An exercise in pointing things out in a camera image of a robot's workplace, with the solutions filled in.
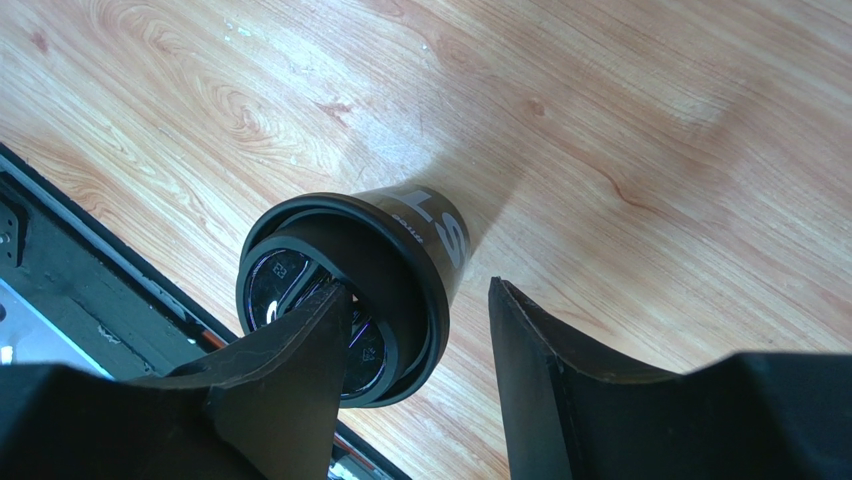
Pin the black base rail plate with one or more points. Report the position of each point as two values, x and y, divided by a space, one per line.
73 294

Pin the black plastic cup lid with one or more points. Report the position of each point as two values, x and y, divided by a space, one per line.
331 260

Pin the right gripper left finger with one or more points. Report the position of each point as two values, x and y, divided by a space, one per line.
259 408

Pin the translucent dark plastic cup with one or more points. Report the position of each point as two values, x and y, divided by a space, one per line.
434 222

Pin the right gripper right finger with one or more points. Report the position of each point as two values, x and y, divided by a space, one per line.
574 408

